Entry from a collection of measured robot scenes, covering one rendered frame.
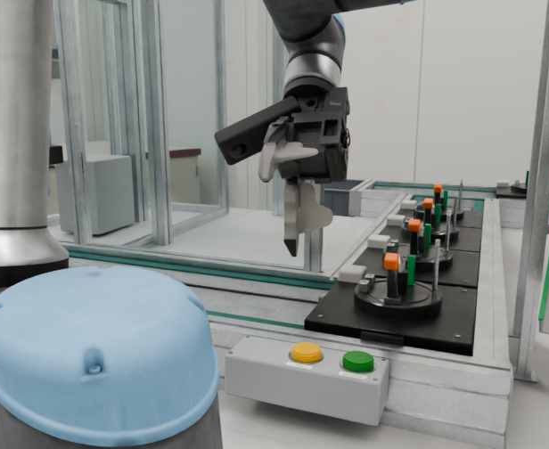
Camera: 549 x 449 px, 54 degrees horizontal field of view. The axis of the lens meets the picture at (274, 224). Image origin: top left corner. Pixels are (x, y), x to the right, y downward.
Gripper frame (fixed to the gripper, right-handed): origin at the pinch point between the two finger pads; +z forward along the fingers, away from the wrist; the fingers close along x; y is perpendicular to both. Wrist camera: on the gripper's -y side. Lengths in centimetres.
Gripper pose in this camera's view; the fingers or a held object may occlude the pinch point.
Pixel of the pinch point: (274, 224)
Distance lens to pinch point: 60.4
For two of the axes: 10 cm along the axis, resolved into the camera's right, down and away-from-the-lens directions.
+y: 9.7, -0.1, -2.6
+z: -1.3, 8.3, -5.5
